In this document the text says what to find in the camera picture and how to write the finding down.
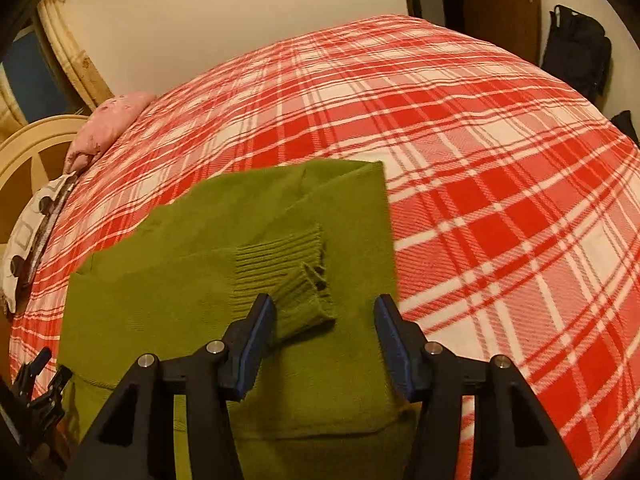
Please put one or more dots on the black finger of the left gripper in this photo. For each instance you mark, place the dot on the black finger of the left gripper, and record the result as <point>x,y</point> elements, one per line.
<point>46,409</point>

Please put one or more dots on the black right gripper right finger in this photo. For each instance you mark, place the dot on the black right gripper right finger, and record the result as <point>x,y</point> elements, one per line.
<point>513,436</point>

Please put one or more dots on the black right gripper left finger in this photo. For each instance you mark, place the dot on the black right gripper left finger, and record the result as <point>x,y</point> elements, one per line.
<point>133,435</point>

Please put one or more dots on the green striped knit sweater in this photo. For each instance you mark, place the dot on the green striped knit sweater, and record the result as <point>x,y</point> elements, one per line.
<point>316,238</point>

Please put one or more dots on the white grey patterned pillow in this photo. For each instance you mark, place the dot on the white grey patterned pillow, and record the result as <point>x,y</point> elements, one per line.
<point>29,238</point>

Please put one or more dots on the red white plaid bedspread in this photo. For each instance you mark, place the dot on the red white plaid bedspread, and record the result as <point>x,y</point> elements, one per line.
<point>514,201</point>

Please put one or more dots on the cream wooden headboard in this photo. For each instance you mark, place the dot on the cream wooden headboard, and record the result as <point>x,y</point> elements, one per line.
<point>30,158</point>

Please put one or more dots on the pink pillow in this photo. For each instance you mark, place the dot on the pink pillow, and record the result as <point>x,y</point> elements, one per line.
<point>103,128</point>

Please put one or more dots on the dark window pane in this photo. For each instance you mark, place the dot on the dark window pane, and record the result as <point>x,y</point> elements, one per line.
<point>31,81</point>

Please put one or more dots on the beige patterned curtain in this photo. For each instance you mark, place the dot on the beige patterned curtain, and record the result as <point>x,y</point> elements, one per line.
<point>75,62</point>

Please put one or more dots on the brown wooden door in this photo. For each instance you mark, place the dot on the brown wooden door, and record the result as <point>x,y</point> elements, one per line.
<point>514,25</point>

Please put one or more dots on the black bag on wall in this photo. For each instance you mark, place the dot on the black bag on wall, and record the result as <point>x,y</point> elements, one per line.
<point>578,52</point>

